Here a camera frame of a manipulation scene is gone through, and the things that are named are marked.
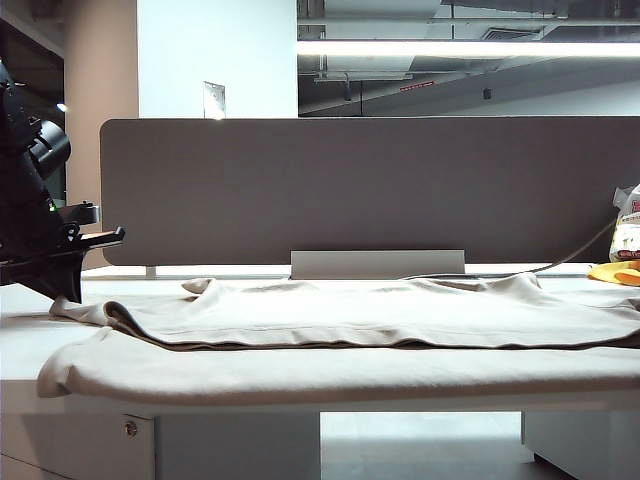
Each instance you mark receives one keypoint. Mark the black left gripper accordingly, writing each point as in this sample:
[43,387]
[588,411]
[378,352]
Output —
[30,230]

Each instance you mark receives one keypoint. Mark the beige T-shirt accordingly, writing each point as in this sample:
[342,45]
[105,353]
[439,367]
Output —
[350,365]

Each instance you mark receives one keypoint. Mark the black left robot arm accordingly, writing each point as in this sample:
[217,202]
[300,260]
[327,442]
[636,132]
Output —
[45,145]

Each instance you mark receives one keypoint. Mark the round metal drawer lock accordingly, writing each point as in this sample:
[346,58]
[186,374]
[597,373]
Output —
[131,428]

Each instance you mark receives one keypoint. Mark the white drawer cabinet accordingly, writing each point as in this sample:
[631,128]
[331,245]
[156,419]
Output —
[225,450]

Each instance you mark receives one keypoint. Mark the grey fabric desk divider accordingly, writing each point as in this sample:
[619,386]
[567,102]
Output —
[350,190]

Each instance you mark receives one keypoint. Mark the red ceiling sign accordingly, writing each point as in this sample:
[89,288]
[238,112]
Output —
[416,87]

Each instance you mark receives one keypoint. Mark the long ceiling light strip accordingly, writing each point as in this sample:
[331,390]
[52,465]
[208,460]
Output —
[450,49]

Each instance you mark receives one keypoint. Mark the ceiling air vent grille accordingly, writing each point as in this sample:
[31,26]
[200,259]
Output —
[510,34]

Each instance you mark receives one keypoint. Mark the yellow and orange object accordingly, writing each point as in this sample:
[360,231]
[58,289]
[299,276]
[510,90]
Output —
[615,272]

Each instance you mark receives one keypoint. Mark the white cabinet on casters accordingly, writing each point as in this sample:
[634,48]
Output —
[590,445]

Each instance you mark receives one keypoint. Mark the printed plastic snack bag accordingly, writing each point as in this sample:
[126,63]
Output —
[629,235]

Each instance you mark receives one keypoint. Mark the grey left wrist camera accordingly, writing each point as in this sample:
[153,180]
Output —
[82,214]

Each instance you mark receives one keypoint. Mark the metal divider bracket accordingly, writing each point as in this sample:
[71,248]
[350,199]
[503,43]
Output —
[151,272]

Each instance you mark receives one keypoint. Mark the metal wall plate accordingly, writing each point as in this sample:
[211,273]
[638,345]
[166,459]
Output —
[214,100]

